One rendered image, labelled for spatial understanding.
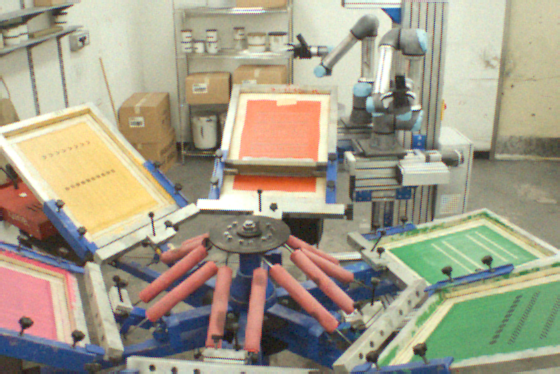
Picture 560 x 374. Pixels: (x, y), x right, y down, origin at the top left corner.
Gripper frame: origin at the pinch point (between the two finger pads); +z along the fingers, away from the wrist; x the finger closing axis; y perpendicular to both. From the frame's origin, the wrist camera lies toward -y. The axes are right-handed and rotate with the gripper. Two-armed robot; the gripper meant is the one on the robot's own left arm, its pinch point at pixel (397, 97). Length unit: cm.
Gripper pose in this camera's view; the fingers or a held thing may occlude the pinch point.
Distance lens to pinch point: 250.1
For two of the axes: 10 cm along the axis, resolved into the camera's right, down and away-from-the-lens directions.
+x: -9.5, 0.2, 3.3
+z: -3.0, 3.8, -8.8
